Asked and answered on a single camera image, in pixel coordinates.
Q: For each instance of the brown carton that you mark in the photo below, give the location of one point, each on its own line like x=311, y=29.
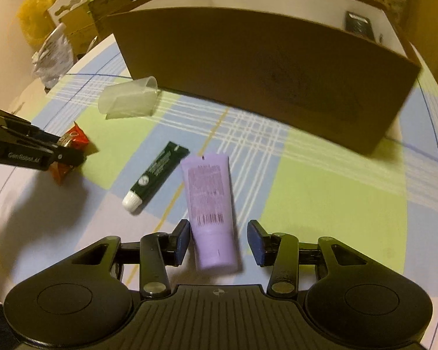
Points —
x=109, y=9

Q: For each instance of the yellow plastic bag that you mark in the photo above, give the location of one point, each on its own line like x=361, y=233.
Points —
x=36, y=11

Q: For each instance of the crumpled white plastic bag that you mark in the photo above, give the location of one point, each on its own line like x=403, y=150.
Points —
x=54, y=58

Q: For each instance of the red snack packet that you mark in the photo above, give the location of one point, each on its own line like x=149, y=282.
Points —
x=81, y=139

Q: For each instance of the brown cardboard box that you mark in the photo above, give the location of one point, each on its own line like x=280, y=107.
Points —
x=277, y=80

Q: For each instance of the purple tube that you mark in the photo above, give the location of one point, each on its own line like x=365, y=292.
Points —
x=211, y=204

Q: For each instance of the cardboard box with white card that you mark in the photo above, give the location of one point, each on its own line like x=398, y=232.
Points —
x=73, y=22

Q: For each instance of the green tube with white cap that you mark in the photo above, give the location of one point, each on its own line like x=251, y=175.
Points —
x=155, y=175

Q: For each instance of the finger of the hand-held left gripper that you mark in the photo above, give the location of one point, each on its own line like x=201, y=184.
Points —
x=25, y=129
x=71, y=156

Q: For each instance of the clear plastic cup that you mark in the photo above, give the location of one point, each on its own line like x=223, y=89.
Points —
x=129, y=98

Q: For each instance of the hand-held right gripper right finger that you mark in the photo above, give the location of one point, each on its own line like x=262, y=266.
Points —
x=255, y=242

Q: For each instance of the brown wooden panel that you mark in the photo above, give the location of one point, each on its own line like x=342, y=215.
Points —
x=430, y=14

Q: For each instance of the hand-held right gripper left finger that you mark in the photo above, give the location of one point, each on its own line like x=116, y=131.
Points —
x=183, y=242

